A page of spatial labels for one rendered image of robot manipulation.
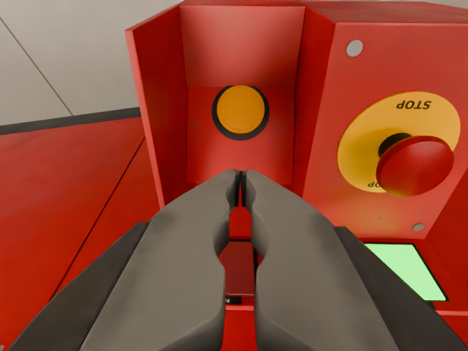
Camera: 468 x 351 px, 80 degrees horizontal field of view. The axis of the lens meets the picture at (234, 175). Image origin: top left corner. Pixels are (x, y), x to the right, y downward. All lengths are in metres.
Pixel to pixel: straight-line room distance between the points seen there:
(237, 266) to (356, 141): 0.12
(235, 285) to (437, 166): 0.14
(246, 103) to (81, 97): 0.95
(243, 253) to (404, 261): 0.12
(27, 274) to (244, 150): 0.42
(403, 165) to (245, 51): 0.14
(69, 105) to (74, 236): 0.69
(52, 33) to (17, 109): 0.33
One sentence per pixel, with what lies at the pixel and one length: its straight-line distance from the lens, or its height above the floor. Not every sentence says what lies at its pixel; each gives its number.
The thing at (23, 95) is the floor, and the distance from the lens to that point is 1.25.
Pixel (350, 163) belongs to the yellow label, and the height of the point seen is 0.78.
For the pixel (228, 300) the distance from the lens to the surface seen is 0.20.
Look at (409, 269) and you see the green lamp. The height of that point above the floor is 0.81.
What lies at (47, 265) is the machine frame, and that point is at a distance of 0.55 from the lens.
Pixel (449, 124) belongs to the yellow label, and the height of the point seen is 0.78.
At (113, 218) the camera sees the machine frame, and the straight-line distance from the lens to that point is 0.57.
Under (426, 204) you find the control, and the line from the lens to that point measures 0.25.
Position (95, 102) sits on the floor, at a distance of 1.13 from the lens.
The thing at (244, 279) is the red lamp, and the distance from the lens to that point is 0.21.
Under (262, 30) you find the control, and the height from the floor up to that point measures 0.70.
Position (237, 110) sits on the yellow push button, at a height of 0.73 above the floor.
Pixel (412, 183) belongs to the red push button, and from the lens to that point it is 0.19.
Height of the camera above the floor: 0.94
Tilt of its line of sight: 54 degrees down
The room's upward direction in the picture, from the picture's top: 178 degrees counter-clockwise
